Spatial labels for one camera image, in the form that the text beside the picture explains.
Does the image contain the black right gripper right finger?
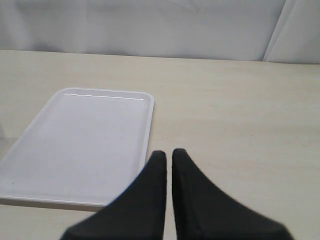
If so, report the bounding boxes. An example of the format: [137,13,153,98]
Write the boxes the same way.
[172,148,293,240]

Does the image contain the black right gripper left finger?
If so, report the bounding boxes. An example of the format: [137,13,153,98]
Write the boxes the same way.
[61,150,167,240]

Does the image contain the white plastic tray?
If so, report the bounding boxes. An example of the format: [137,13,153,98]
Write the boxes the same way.
[0,87,155,208]

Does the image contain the white backdrop curtain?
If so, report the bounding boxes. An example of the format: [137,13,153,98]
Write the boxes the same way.
[0,0,320,64]

